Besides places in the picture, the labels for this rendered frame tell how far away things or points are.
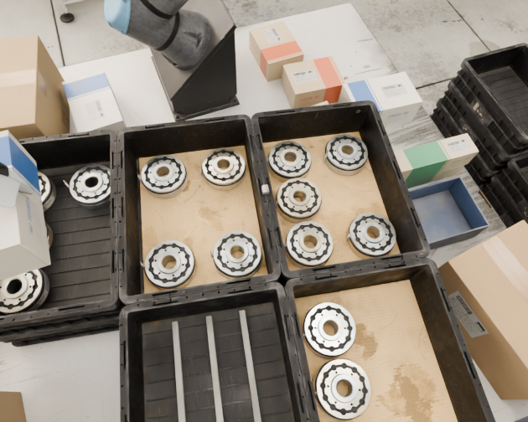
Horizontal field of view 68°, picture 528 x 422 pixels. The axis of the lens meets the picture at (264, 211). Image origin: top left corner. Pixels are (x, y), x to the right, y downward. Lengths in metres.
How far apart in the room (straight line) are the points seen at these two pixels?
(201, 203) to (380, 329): 0.47
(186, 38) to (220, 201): 0.42
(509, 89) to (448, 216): 0.86
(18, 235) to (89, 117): 0.61
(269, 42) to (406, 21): 1.63
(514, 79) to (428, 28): 1.03
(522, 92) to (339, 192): 1.13
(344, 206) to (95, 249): 0.57
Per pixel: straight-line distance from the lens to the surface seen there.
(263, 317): 0.83
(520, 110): 1.85
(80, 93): 1.25
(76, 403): 1.01
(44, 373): 1.04
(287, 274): 0.75
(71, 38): 2.73
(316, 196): 0.90
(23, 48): 1.25
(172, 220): 0.91
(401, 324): 0.88
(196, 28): 1.08
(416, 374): 0.87
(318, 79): 1.24
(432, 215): 1.15
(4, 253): 0.64
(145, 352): 0.84
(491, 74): 1.92
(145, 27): 1.02
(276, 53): 1.30
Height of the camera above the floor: 1.64
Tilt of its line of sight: 64 degrees down
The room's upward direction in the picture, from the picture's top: 4 degrees clockwise
